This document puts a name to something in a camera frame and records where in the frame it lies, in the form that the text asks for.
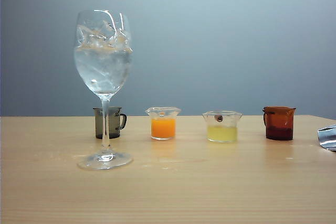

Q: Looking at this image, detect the clear stemmed wine glass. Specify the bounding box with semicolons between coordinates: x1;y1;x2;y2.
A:
73;9;134;171

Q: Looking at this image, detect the clear measuring cup yellow juice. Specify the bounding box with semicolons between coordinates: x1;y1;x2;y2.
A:
202;110;244;143

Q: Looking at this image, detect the amber brown measuring cup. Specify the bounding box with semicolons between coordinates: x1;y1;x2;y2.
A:
262;105;297;141

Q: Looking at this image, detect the smoked grey measuring cup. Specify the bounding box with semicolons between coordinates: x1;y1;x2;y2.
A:
93;106;128;140

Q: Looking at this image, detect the clear measuring cup orange juice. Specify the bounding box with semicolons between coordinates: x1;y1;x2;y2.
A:
145;106;182;141

